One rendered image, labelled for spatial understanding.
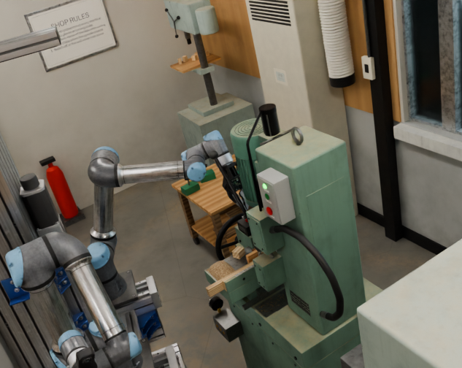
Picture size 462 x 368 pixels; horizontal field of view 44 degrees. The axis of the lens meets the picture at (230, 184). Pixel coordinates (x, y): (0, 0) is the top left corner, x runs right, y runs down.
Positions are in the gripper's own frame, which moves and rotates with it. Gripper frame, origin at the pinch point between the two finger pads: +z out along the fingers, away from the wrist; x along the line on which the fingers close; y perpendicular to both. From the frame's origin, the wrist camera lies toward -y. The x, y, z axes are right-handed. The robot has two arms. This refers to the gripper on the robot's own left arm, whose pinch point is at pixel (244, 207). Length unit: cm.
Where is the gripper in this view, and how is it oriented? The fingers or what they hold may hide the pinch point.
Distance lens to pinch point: 245.5
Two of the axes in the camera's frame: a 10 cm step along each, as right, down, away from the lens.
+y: 3.3, -1.5, -9.3
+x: 8.3, -4.2, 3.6
